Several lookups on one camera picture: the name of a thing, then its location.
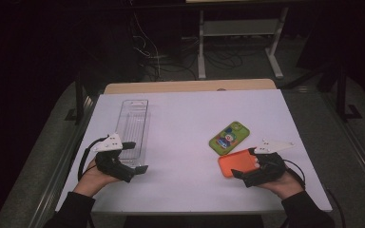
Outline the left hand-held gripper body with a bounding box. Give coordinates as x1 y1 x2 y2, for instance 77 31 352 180
91 132 137 183

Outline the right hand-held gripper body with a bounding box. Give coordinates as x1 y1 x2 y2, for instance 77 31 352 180
242 139 296 188

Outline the orange phone case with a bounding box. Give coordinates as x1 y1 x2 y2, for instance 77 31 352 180
217 148 260 179

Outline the clear plastic rack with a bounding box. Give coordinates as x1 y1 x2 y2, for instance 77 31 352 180
113 99 150 168

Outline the green cartoon phone case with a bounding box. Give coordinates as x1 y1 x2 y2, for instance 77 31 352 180
208 121 251 157

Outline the person's right hand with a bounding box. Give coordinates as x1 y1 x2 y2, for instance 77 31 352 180
256 171 304 200

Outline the person's left hand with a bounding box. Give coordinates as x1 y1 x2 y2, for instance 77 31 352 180
73 159 122 198

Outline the black metal stand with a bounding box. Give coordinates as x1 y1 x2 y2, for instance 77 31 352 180
64 71 88 125
335 63 363 124

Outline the wooden table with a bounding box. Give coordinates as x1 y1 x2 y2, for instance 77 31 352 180
103 78 278 95

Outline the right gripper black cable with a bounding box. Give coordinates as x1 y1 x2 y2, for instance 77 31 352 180
283 159 346 228

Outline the tangle of floor cables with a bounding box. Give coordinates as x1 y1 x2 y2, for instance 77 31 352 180
130 10 245 82

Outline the white metal desk frame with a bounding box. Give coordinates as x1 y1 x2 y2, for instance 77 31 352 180
197 6 290 81

